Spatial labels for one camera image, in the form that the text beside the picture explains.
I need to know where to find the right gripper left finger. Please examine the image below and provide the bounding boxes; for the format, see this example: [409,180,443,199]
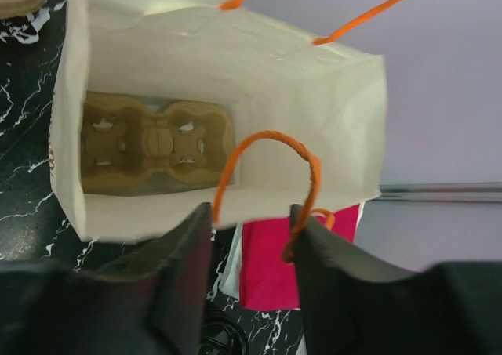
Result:
[93,201,213,355]

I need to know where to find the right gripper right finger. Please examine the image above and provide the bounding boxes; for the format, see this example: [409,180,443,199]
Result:
[289,204,432,355]

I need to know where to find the beige paper takeout bag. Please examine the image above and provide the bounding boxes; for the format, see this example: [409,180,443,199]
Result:
[49,0,387,242]

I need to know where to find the black coffee cup right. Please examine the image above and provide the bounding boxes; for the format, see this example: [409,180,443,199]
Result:
[198,316,249,355]

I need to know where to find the red cloth napkin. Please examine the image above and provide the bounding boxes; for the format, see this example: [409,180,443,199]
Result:
[239,202,361,311]

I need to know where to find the black marble pattern mat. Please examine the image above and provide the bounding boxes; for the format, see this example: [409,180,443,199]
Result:
[0,0,311,355]

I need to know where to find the aluminium frame rail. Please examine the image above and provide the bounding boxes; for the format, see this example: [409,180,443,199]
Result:
[375,182,501,204]

